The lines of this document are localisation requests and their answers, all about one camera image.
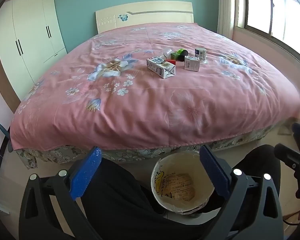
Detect white can with blue label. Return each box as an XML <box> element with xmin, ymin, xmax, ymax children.
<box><xmin>195</xmin><ymin>47</ymin><xmax>208</xmax><ymax>65</ymax></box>

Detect white round waste bin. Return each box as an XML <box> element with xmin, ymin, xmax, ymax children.
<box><xmin>150</xmin><ymin>150</ymin><xmax>215</xmax><ymax>215</ymax></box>

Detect cream curtain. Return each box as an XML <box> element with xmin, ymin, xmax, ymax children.
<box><xmin>217</xmin><ymin>0</ymin><xmax>248</xmax><ymax>40</ymax></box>

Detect large white milk carton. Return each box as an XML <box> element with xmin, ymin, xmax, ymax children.
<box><xmin>146</xmin><ymin>56</ymin><xmax>177</xmax><ymax>79</ymax></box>

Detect pink floral bed sheet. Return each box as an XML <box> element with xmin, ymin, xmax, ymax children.
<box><xmin>9</xmin><ymin>22</ymin><xmax>300</xmax><ymax>153</ymax></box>

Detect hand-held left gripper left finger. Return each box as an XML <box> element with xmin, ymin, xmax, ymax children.
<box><xmin>19</xmin><ymin>146</ymin><xmax>103</xmax><ymax>240</ymax></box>

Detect small white carton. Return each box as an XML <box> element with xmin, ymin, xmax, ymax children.
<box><xmin>184</xmin><ymin>56</ymin><xmax>201</xmax><ymax>72</ymax></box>

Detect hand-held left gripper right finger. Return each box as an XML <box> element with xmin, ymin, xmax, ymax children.
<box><xmin>199</xmin><ymin>145</ymin><xmax>283</xmax><ymax>240</ymax></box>

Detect black bottle with green label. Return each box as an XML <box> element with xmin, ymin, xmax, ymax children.
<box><xmin>176</xmin><ymin>48</ymin><xmax>189</xmax><ymax>62</ymax></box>

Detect white wardrobe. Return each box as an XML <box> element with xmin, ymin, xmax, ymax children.
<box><xmin>0</xmin><ymin>0</ymin><xmax>68</xmax><ymax>103</ymax></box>

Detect clear plastic bin liner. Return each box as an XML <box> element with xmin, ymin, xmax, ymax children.
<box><xmin>151</xmin><ymin>150</ymin><xmax>214</xmax><ymax>212</ymax></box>

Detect cream bed headboard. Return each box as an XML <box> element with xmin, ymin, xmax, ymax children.
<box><xmin>95</xmin><ymin>1</ymin><xmax>194</xmax><ymax>34</ymax></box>

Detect window with metal frame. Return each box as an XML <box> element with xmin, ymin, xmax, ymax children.
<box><xmin>236</xmin><ymin>0</ymin><xmax>300</xmax><ymax>63</ymax></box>

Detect grey floral bed skirt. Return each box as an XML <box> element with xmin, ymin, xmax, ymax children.
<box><xmin>15</xmin><ymin>125</ymin><xmax>294</xmax><ymax>169</ymax></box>

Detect person's left leg black trousers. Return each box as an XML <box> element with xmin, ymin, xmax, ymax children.
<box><xmin>81</xmin><ymin>155</ymin><xmax>180</xmax><ymax>240</ymax></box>

